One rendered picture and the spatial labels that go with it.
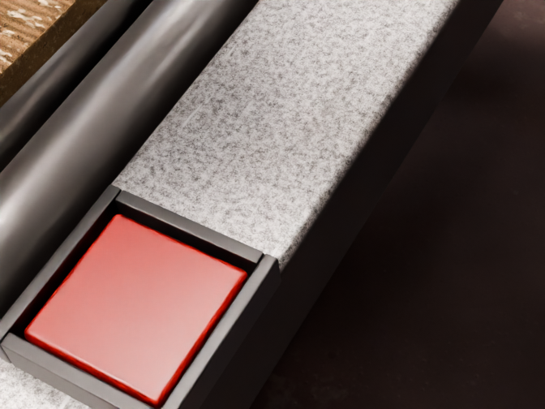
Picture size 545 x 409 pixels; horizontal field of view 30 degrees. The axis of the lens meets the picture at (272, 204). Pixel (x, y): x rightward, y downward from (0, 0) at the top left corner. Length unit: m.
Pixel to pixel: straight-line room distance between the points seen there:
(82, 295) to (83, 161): 0.08
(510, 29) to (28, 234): 1.43
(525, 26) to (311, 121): 1.38
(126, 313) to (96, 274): 0.02
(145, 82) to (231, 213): 0.08
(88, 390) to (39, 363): 0.02
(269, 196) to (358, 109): 0.06
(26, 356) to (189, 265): 0.07
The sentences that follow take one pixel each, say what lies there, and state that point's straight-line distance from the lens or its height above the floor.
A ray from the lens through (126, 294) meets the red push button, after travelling 0.37.
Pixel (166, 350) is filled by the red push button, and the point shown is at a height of 0.93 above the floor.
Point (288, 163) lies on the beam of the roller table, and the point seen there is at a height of 0.92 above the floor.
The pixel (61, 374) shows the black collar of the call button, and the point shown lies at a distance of 0.36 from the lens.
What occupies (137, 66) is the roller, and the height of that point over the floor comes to 0.92.
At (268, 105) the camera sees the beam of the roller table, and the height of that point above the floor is 0.92.
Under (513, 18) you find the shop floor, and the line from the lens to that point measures 1.80.
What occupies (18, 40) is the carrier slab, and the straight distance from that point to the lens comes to 0.46.
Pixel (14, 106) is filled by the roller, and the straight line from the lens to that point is 0.46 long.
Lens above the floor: 1.24
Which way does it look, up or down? 54 degrees down
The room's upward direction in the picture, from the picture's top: 8 degrees counter-clockwise
